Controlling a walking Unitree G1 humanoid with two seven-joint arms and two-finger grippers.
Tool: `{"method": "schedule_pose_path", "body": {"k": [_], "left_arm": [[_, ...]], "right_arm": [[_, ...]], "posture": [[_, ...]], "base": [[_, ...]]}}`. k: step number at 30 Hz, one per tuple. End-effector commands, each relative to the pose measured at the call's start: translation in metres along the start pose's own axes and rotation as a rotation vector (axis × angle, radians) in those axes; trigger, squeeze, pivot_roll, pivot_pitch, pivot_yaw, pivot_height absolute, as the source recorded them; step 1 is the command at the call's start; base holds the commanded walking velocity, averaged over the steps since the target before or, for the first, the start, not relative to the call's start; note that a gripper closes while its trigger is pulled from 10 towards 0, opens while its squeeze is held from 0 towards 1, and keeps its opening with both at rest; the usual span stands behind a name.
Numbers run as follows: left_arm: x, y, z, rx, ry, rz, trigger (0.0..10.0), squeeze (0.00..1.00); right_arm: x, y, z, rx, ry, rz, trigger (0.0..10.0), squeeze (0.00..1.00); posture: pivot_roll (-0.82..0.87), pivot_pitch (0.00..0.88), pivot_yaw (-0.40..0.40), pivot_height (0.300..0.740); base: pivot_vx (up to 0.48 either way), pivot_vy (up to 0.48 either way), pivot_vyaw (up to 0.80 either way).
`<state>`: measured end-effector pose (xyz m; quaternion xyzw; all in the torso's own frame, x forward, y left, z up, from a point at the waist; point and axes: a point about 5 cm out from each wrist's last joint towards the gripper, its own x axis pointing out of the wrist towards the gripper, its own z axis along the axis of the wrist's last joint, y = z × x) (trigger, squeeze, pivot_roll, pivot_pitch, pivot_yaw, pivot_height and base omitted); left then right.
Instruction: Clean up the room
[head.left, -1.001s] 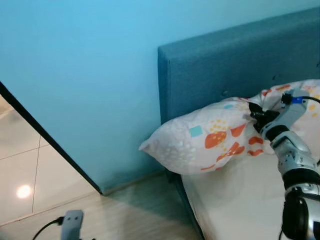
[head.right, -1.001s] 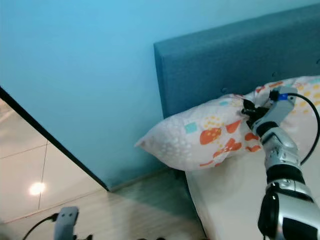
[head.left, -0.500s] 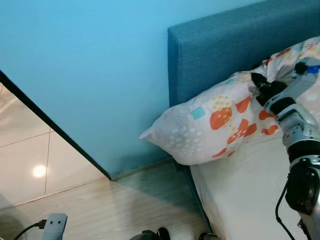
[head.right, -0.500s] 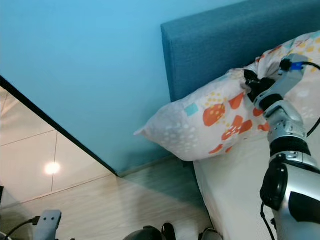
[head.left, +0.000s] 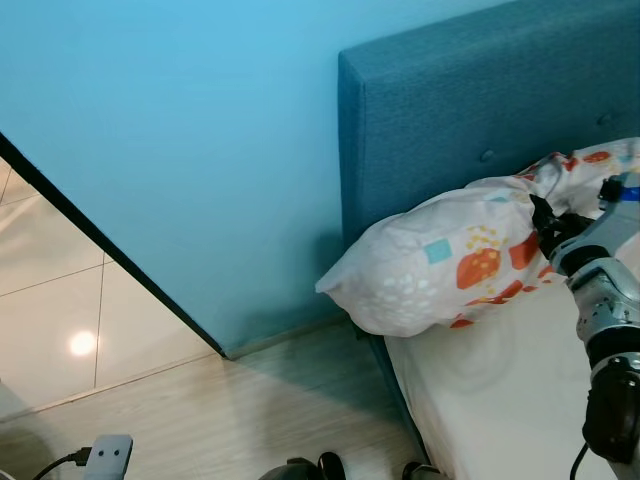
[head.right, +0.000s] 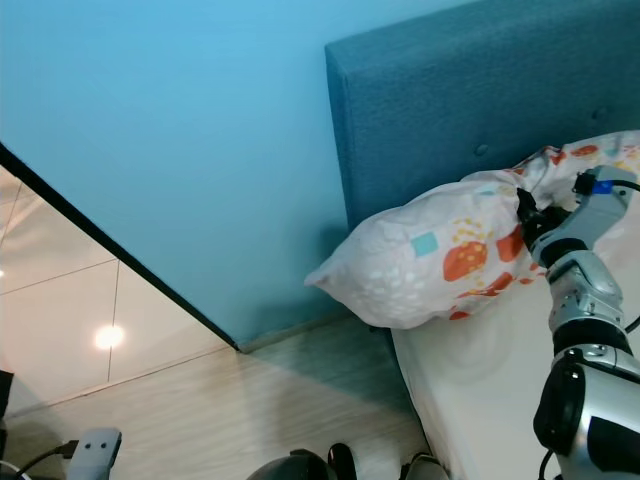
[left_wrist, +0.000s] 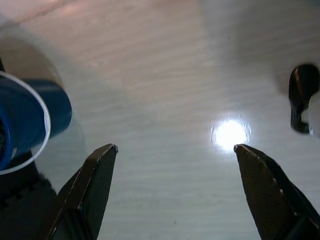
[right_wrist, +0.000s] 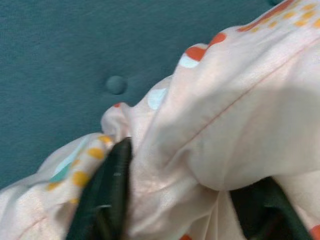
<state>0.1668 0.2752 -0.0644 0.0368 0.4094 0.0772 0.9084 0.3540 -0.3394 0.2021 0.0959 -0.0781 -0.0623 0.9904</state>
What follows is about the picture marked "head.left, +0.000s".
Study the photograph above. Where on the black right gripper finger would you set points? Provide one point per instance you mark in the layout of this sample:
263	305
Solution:
552	243
545	215

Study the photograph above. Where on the pink pillow with orange dots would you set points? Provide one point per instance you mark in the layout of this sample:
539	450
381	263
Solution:
420	260

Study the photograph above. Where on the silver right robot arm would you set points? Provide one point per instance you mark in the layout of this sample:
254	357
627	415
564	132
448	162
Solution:
610	310

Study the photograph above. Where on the mattress with cream sheet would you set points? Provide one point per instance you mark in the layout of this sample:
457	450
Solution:
500	400

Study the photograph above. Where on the robot right leg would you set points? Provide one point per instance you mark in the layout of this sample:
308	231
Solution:
420	472

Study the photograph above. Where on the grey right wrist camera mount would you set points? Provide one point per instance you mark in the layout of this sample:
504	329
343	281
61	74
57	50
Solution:
615	235

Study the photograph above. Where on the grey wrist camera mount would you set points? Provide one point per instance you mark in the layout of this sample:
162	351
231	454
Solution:
108	458
615	235

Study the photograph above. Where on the teal upholstered bed frame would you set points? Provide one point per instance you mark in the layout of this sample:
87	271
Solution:
450	100

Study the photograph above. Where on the black door frame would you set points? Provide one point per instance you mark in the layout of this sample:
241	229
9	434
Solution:
100	238

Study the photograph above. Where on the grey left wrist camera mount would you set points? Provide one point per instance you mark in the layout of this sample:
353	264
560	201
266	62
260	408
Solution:
108	458

